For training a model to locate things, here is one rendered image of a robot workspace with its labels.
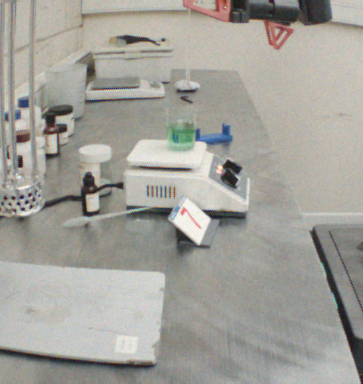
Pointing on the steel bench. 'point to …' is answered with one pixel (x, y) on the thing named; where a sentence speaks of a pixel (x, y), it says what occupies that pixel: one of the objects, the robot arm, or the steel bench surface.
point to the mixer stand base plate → (76, 312)
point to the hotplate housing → (164, 193)
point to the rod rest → (215, 135)
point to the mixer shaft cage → (3, 197)
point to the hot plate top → (145, 154)
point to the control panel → (223, 174)
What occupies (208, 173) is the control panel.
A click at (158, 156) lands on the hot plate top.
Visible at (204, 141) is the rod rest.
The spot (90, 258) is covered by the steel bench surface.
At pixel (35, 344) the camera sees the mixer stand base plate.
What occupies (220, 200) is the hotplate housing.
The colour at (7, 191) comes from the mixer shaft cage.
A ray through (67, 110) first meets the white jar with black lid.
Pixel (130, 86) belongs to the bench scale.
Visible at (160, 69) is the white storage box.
